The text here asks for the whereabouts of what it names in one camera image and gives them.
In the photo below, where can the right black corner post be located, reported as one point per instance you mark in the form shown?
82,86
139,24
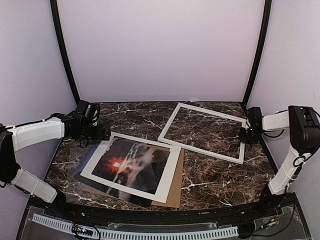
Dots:
259,51

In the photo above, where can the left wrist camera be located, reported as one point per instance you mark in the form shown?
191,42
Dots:
95,113

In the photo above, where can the dark landscape photo print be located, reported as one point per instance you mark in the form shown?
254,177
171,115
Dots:
128,163

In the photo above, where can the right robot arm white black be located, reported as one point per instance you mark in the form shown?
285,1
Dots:
303,126

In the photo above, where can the white slotted cable duct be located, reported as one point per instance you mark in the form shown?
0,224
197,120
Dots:
142,234

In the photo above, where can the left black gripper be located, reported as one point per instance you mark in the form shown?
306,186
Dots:
99,136

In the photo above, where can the clear acrylic sheet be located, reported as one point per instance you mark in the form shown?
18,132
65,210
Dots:
81,157

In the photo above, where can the brown cardboard backing board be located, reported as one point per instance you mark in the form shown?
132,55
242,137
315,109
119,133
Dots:
175,185

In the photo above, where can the black front rail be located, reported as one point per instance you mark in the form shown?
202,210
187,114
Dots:
102,216

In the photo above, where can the black corner post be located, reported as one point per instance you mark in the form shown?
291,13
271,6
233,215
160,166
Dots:
259,51
63,50

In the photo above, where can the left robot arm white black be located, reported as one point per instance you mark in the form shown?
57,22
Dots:
80,124

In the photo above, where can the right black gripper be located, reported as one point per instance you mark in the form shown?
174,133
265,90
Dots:
242,138

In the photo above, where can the left black corner post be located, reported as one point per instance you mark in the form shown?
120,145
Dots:
63,50

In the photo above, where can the white mat board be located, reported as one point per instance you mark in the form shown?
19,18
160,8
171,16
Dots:
163,188

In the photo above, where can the white picture frame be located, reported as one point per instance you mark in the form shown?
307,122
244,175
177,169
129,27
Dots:
243,121

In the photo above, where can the small green circuit board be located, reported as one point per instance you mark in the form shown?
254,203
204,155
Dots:
81,231

